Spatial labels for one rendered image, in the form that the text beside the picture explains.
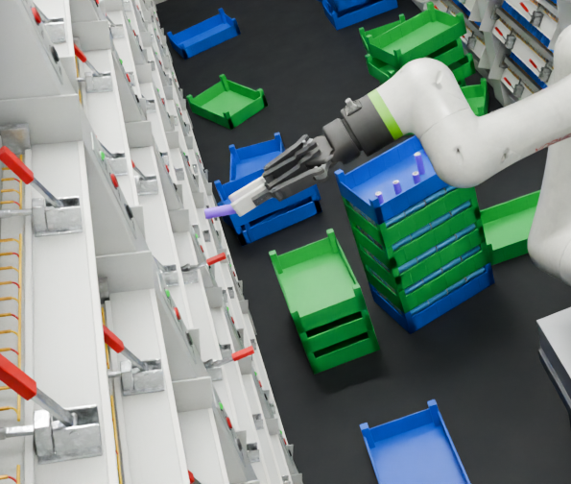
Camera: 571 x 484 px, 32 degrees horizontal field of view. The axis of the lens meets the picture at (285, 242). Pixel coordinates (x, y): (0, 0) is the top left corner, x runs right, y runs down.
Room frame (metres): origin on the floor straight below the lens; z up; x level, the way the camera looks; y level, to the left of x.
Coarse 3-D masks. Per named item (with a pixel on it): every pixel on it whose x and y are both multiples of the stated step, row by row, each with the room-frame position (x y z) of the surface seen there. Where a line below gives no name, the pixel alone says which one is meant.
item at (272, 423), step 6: (270, 420) 1.60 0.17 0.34; (276, 420) 1.60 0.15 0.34; (270, 426) 1.60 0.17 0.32; (276, 426) 1.60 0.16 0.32; (270, 432) 1.60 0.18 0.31; (276, 432) 1.60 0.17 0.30; (276, 438) 1.59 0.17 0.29; (276, 444) 1.57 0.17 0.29; (276, 450) 1.55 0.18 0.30; (282, 450) 1.54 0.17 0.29; (276, 456) 1.53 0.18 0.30; (282, 456) 1.53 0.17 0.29; (282, 462) 1.51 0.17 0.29; (282, 468) 1.49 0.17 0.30; (282, 474) 1.47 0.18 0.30; (288, 474) 1.47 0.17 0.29; (282, 480) 1.44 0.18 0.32; (288, 480) 1.45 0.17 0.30
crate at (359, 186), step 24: (408, 144) 2.32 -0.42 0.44; (360, 168) 2.28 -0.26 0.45; (384, 168) 2.30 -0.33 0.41; (408, 168) 2.27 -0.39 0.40; (432, 168) 2.23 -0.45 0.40; (360, 192) 2.24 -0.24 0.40; (384, 192) 2.20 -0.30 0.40; (408, 192) 2.10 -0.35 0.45; (432, 192) 2.12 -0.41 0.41; (384, 216) 2.08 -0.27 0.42
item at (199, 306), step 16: (176, 224) 1.60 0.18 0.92; (176, 240) 1.57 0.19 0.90; (192, 256) 1.51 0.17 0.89; (192, 288) 1.41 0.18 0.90; (192, 304) 1.36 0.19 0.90; (192, 320) 1.32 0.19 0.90; (208, 320) 1.32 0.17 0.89; (208, 336) 1.27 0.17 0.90; (208, 352) 1.23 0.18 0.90; (224, 368) 1.19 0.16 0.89; (224, 384) 1.15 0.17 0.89; (224, 400) 1.11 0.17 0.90; (240, 432) 0.99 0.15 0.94
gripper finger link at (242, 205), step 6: (258, 186) 1.44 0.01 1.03; (264, 186) 1.44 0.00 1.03; (252, 192) 1.44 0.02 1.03; (258, 192) 1.44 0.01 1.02; (240, 198) 1.44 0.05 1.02; (246, 198) 1.44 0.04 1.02; (234, 204) 1.44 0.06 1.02; (240, 204) 1.44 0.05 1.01; (246, 204) 1.44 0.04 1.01; (252, 204) 1.44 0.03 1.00; (240, 210) 1.44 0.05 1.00; (246, 210) 1.44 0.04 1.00; (240, 216) 1.44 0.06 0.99
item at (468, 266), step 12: (480, 252) 2.14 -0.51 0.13; (468, 264) 2.13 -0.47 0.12; (480, 264) 2.14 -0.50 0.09; (372, 276) 2.21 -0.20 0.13; (444, 276) 2.11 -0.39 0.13; (456, 276) 2.12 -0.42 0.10; (384, 288) 2.16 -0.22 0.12; (420, 288) 2.09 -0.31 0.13; (432, 288) 2.10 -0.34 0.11; (444, 288) 2.11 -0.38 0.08; (396, 300) 2.09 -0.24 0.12; (408, 300) 2.08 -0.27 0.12; (420, 300) 2.09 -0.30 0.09
